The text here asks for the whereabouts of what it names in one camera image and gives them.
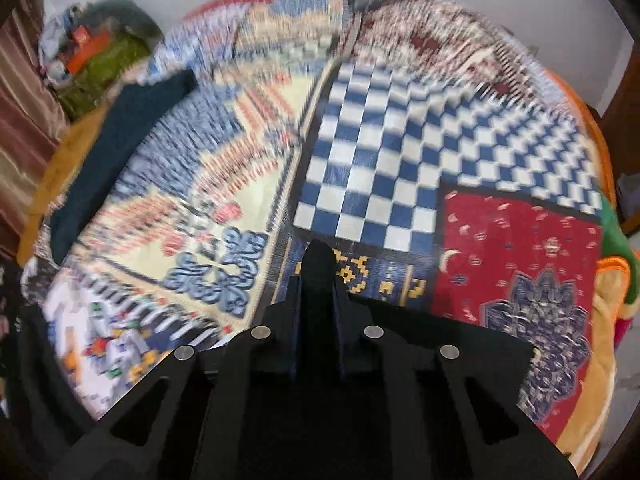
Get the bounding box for grey neck pillow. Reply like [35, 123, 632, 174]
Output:
[77, 0, 163, 48]

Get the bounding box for orange blanket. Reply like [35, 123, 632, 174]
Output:
[547, 70, 639, 474]

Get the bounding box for green fabric storage bag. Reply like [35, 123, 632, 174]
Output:
[55, 34, 150, 122]

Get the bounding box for wooden lap desk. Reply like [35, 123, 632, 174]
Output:
[16, 105, 108, 268]

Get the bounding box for orange box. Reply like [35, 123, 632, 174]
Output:
[66, 32, 113, 76]

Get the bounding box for colourful patchwork bedspread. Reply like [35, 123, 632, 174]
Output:
[24, 0, 603, 445]

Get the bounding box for folded dark teal garment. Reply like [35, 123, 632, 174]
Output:
[49, 70, 198, 264]

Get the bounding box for pink satin curtain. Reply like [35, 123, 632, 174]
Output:
[0, 0, 67, 257]

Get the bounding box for black pants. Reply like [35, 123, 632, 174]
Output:
[14, 238, 535, 480]

